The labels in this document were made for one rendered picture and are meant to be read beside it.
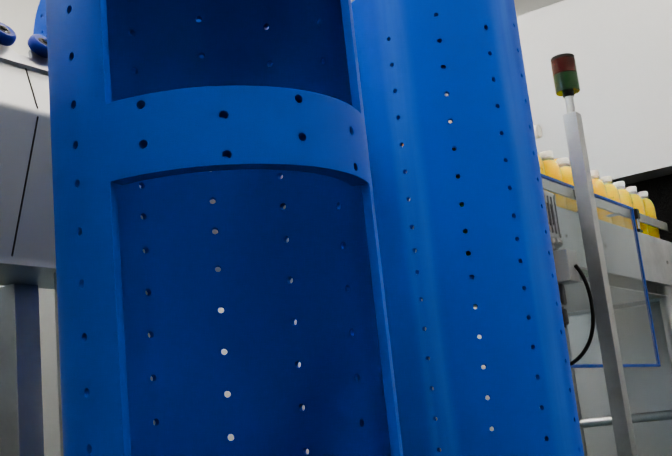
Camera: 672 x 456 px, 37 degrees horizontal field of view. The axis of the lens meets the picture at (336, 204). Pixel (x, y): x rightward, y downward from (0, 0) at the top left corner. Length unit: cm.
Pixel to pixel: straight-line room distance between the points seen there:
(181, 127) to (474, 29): 84
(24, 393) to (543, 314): 79
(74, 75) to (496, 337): 79
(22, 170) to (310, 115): 74
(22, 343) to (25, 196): 26
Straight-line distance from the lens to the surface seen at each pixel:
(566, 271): 234
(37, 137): 150
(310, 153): 81
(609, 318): 258
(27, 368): 164
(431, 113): 150
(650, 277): 347
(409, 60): 154
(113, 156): 81
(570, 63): 272
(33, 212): 151
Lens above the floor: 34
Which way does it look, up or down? 13 degrees up
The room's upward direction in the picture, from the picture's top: 6 degrees counter-clockwise
